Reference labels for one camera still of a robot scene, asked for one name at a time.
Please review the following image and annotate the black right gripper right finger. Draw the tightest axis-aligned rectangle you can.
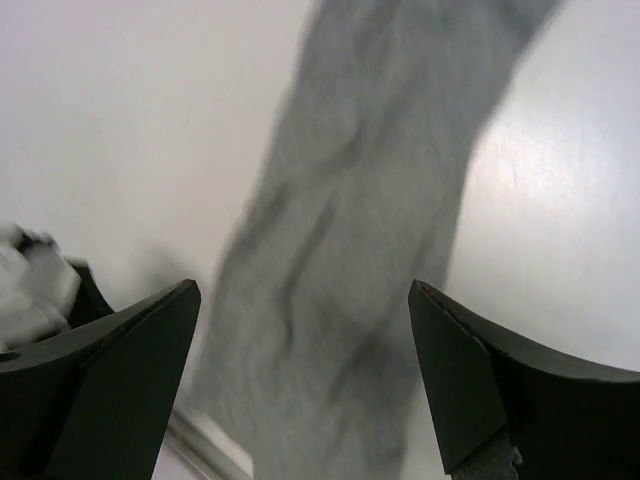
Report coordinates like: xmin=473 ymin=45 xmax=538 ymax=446
xmin=408 ymin=281 xmax=639 ymax=479

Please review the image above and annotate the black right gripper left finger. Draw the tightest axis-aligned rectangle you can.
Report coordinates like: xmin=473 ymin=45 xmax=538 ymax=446
xmin=1 ymin=280 xmax=201 ymax=479

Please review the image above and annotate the grey t-shirt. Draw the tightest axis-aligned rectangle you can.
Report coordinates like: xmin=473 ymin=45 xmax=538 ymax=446
xmin=189 ymin=1 xmax=555 ymax=479

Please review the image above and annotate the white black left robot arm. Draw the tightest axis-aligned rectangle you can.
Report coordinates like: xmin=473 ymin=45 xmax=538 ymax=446
xmin=1 ymin=224 xmax=114 ymax=355

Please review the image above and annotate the aluminium front rail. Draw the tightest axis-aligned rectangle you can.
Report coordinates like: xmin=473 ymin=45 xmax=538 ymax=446
xmin=165 ymin=410 xmax=253 ymax=480

